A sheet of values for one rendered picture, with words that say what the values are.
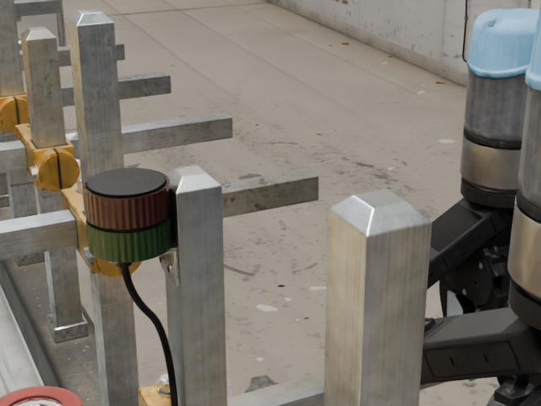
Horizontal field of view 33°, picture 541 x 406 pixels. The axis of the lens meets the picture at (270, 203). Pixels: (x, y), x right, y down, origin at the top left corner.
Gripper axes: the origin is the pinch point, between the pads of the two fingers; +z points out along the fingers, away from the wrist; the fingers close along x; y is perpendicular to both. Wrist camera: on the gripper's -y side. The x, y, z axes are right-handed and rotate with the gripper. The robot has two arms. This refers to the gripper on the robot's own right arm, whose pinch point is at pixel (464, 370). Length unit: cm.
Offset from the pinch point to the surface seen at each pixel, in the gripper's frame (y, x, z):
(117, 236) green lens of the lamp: -36.1, -6.6, -24.7
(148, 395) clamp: -31.7, 3.4, -4.3
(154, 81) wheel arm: -7, 73, -13
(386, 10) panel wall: 258, 418, 57
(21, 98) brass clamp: -29, 67, -14
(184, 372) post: -31.5, -5.8, -12.1
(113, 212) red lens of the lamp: -36.3, -6.5, -26.5
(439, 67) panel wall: 254, 354, 77
